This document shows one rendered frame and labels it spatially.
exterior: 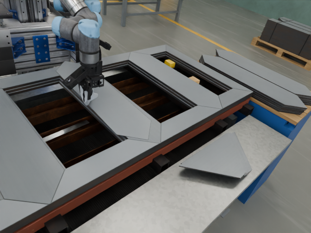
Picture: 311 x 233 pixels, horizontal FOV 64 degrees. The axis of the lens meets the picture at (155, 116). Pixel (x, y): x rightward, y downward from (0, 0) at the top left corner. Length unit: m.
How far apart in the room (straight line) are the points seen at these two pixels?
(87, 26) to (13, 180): 0.56
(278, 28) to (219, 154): 4.34
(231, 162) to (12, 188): 0.81
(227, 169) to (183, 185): 0.20
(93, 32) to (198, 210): 0.74
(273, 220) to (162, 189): 1.28
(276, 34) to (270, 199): 3.67
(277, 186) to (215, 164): 1.33
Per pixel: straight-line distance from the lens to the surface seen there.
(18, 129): 1.05
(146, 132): 1.02
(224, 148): 1.16
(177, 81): 1.43
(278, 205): 2.22
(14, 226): 0.81
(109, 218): 0.88
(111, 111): 1.11
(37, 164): 0.90
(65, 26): 1.03
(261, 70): 1.92
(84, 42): 0.98
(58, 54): 1.79
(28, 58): 1.75
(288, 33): 5.22
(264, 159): 1.27
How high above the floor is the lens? 1.51
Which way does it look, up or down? 37 degrees down
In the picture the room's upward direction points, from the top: 11 degrees clockwise
